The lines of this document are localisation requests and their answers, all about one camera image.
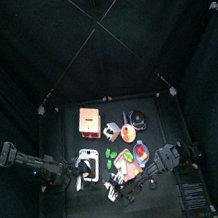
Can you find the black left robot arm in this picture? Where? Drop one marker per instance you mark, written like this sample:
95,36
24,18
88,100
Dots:
28,159

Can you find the grey metal frame bracket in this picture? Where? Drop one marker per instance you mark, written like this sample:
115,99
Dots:
173,90
214,5
40,110
106,98

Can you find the yellow toy food piece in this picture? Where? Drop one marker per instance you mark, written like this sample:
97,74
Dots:
144,157

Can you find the black toy pot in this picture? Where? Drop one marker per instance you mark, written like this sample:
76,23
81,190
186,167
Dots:
138,119

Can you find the green toy vegetable piece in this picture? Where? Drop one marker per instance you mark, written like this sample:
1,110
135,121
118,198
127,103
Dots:
128,156

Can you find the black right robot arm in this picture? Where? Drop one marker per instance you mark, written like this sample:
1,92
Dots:
165,159

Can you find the small white grey toy cube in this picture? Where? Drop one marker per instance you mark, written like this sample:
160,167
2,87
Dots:
112,130

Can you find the small yellow toy corn piece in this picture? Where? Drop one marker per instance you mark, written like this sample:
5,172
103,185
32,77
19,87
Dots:
136,171

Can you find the blue toy bowl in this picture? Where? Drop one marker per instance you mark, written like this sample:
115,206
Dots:
137,157

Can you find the pink toy plate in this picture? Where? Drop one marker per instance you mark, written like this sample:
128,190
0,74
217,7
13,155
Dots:
129,169

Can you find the toy frying pan with food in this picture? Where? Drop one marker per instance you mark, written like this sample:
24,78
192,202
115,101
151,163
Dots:
128,133

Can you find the red toy food piece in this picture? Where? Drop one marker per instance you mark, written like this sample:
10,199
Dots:
139,150

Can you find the cream toy corn piece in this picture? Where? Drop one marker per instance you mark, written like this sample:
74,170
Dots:
123,168

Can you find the green toy leaf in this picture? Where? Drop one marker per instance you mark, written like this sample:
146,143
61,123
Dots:
113,155
108,153
109,164

